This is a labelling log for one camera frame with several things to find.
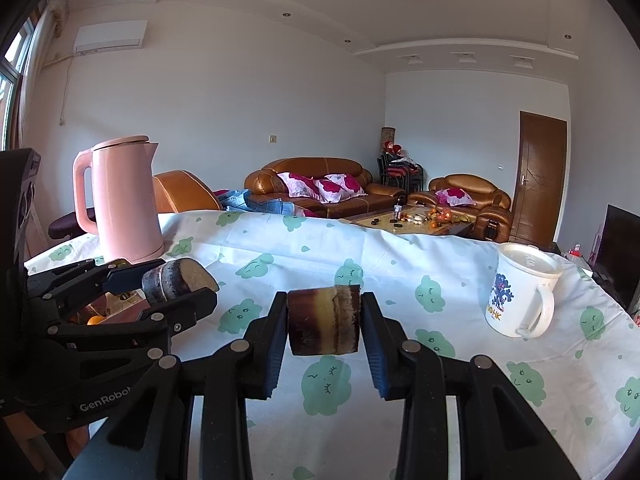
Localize orange tangerine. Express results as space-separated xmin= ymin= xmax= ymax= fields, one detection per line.
xmin=87 ymin=315 xmax=106 ymax=326

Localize gold metal tin box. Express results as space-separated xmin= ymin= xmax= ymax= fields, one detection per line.
xmin=70 ymin=290 xmax=150 ymax=325

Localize dark round stool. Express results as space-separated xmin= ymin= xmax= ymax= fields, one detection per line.
xmin=48 ymin=211 xmax=86 ymax=240

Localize pink electric kettle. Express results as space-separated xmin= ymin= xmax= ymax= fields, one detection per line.
xmin=73 ymin=136 xmax=164 ymax=263

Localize near brown leather chair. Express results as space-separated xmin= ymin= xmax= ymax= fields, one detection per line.
xmin=153 ymin=170 xmax=222 ymax=214

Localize white floral mug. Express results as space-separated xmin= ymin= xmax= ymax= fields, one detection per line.
xmin=485 ymin=243 xmax=562 ymax=339

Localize blue clothes on sofa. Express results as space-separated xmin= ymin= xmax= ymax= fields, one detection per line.
xmin=214 ymin=188 xmax=306 ymax=217

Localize black television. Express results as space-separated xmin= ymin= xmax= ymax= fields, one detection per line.
xmin=591 ymin=205 xmax=640 ymax=312

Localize long brown leather sofa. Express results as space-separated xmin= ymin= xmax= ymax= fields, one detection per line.
xmin=244 ymin=157 xmax=407 ymax=218

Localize wooden coffee table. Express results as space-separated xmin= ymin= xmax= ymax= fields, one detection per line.
xmin=346 ymin=206 xmax=476 ymax=236

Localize white air conditioner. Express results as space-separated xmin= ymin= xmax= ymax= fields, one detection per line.
xmin=73 ymin=21 xmax=148 ymax=55

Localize brown leather armchair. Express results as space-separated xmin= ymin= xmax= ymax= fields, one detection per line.
xmin=408 ymin=174 xmax=513 ymax=243

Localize stacked black chairs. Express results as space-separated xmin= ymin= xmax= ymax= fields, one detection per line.
xmin=378 ymin=140 xmax=424 ymax=194

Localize brown wooden door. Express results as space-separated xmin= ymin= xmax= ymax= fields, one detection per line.
xmin=511 ymin=112 xmax=567 ymax=247

